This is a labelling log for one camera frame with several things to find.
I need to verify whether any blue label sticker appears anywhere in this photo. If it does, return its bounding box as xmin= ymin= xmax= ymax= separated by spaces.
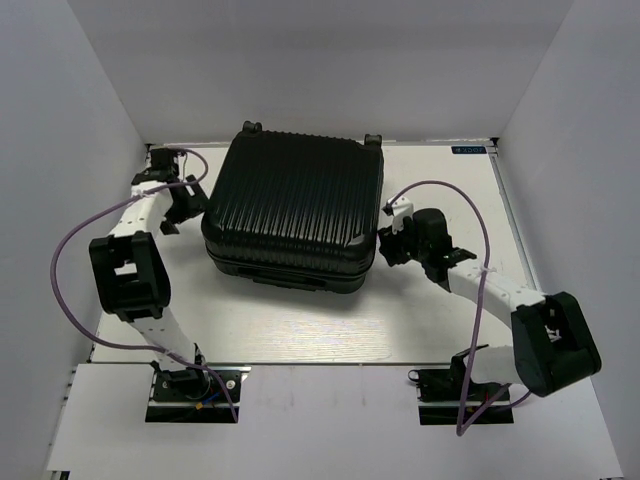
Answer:
xmin=451 ymin=145 xmax=487 ymax=155

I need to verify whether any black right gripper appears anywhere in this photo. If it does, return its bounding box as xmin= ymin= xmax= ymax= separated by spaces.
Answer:
xmin=378 ymin=214 xmax=430 ymax=267

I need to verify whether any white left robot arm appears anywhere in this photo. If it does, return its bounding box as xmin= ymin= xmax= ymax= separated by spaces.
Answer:
xmin=89 ymin=148 xmax=212 ymax=400

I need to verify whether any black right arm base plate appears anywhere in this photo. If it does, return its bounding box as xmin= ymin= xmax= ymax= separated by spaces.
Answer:
xmin=408 ymin=368 xmax=514 ymax=426

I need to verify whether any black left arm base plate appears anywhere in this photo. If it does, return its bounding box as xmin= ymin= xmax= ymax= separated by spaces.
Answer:
xmin=145 ymin=367 xmax=249 ymax=424

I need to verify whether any black suitcase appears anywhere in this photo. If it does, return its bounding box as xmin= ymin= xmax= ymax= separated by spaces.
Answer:
xmin=201 ymin=121 xmax=384 ymax=294

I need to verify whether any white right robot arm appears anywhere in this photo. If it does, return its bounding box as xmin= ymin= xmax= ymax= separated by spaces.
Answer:
xmin=378 ymin=208 xmax=602 ymax=399

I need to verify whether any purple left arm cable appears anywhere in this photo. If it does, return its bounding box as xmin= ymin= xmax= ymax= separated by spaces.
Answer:
xmin=51 ymin=147 xmax=239 ymax=424

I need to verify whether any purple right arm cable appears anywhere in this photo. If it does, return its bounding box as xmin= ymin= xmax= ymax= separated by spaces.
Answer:
xmin=382 ymin=180 xmax=533 ymax=437

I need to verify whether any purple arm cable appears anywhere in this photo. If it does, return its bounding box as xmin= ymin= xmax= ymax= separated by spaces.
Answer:
xmin=382 ymin=180 xmax=533 ymax=437
xmin=51 ymin=147 xmax=239 ymax=424

